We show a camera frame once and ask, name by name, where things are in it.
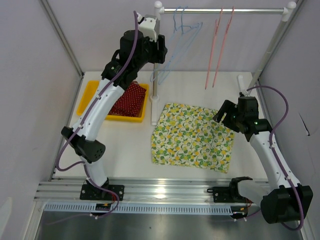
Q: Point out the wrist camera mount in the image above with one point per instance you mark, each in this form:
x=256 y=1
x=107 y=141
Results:
x=244 y=94
x=148 y=26

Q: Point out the yellow plastic tray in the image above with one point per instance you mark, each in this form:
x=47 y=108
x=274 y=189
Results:
x=91 y=89

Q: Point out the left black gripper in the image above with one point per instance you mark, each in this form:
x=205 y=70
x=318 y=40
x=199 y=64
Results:
x=154 y=45

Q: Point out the pink wire hanger left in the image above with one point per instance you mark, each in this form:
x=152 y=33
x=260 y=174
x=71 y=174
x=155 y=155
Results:
x=214 y=37

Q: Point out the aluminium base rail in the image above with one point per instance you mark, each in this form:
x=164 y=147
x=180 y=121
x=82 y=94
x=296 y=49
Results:
x=142 y=196

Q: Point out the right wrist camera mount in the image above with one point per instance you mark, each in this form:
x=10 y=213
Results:
x=244 y=94

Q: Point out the lemon print skirt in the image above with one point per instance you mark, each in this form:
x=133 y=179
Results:
x=188 y=136

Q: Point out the pink wire hanger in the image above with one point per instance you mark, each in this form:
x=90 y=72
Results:
x=223 y=42
x=214 y=37

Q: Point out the pink wire hanger right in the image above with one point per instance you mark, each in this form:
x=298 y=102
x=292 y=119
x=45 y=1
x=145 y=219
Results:
x=223 y=42

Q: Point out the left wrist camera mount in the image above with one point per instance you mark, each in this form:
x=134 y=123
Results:
x=148 y=26

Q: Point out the red polka dot cloth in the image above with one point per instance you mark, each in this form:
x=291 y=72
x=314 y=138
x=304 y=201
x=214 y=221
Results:
x=130 y=103

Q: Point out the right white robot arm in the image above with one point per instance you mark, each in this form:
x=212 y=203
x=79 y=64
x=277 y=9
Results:
x=287 y=200

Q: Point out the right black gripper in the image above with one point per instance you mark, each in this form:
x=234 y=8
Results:
x=228 y=107

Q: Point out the silver clothes rack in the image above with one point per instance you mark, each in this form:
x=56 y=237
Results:
x=286 y=16

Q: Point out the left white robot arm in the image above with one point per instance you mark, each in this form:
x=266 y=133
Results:
x=82 y=135

